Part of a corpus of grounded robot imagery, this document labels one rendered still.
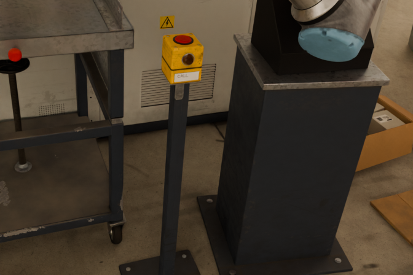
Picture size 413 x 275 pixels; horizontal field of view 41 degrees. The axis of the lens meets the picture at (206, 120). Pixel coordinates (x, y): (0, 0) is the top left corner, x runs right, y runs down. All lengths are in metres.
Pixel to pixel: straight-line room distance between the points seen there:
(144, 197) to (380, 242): 0.92
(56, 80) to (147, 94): 0.40
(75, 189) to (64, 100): 0.51
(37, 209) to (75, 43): 0.67
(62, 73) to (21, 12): 0.74
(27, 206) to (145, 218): 0.45
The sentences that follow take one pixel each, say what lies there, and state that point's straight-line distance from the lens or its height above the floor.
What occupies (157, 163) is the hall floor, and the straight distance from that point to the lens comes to 2.37.
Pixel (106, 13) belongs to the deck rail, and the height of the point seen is 0.85.
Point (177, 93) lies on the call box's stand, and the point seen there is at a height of 0.76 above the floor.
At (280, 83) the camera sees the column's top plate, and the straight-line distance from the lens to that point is 1.52.
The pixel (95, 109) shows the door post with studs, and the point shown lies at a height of 0.16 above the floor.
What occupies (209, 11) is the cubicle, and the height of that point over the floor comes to 0.58.
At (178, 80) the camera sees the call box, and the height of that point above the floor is 0.82.
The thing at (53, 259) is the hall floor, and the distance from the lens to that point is 2.00.
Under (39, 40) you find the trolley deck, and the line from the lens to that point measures 1.47.
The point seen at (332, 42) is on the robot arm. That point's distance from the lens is 1.33.
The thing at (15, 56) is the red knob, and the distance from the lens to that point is 1.43.
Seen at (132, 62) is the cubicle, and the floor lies 0.38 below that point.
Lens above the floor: 1.48
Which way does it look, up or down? 34 degrees down
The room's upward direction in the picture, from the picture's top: 6 degrees clockwise
